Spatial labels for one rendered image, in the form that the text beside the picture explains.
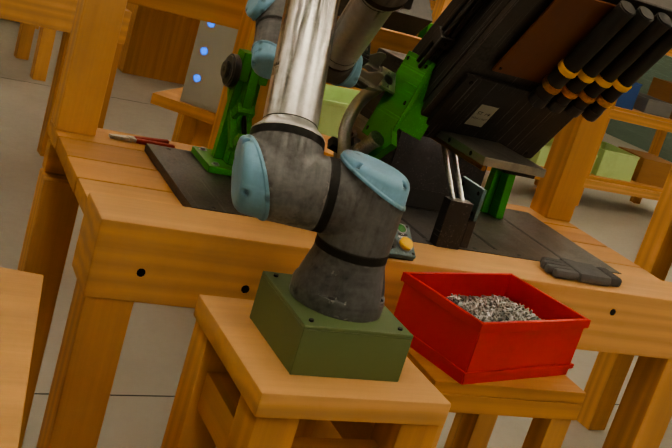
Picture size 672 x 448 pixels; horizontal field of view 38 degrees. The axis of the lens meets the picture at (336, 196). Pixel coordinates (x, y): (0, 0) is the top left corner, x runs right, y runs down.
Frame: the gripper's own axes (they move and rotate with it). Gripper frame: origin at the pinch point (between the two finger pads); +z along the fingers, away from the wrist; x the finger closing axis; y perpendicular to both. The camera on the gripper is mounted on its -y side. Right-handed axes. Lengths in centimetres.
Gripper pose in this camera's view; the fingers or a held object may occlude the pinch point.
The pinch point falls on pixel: (379, 82)
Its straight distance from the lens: 219.2
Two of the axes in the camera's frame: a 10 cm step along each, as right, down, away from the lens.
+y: 6.2, -3.7, -6.9
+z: 7.8, 4.0, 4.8
